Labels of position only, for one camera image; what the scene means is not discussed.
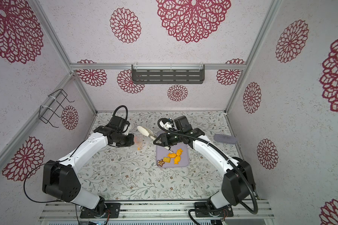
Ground star chocolate cookie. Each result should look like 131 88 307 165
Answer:
157 159 165 167

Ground grey slotted wall shelf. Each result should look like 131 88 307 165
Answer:
131 64 205 84

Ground clear resealable bag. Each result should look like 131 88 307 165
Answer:
134 134 145 151

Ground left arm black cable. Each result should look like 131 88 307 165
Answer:
112 105 129 133

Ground grey fabric glasses case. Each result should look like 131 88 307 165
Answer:
214 134 238 144

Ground black wire wall rack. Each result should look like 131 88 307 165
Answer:
38 89 74 128

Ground orange candy-shaped cookie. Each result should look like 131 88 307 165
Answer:
176 149 183 156

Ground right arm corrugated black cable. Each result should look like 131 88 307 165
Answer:
157 118 259 215

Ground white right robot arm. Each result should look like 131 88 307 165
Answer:
154 116 258 214

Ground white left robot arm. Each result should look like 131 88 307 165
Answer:
42 116 134 217

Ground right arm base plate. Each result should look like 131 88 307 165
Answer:
194 202 234 218

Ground white silicone tongs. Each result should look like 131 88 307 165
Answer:
137 126 173 153

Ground lavender plastic tray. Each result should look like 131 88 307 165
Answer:
156 143 189 168

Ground yellow waffle square cookie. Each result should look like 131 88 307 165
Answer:
163 157 171 163

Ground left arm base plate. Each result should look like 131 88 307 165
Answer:
79 202 121 219

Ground orange fish cookie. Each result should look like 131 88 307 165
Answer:
168 153 177 158
174 156 181 165

